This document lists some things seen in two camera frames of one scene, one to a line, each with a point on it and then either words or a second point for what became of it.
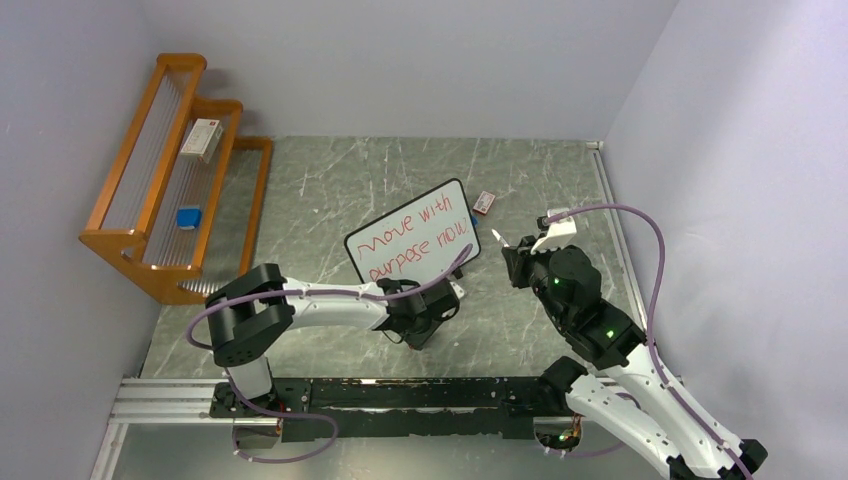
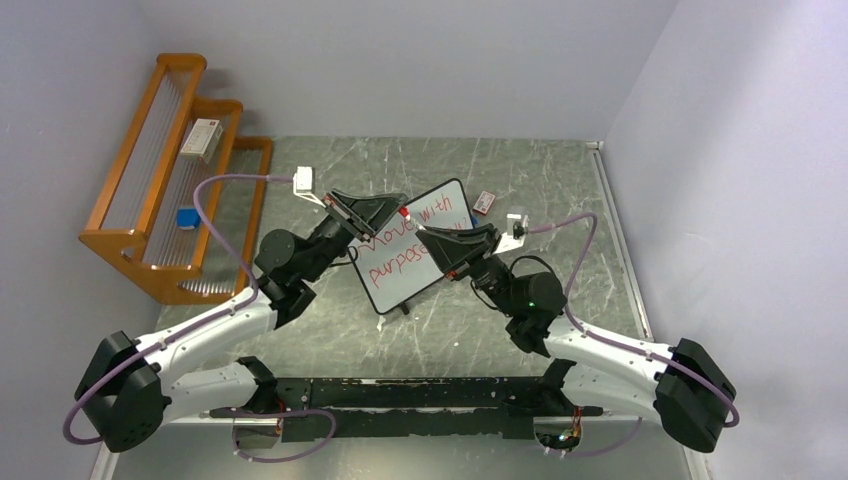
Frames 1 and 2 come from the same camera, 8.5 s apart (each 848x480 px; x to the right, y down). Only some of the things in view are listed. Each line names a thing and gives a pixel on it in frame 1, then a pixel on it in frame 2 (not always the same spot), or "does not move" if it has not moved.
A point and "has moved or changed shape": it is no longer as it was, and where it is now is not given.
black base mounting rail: x=380 y=408 does not move
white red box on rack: x=203 y=139 does not move
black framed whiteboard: x=421 y=239 does not move
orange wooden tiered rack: x=181 y=196 does not move
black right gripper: x=519 y=258 -> x=483 y=238
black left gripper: x=417 y=340 -> x=375 y=212
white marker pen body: x=499 y=238 has moved or changed shape
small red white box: x=484 y=203 does not move
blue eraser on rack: x=188 y=218 does not move
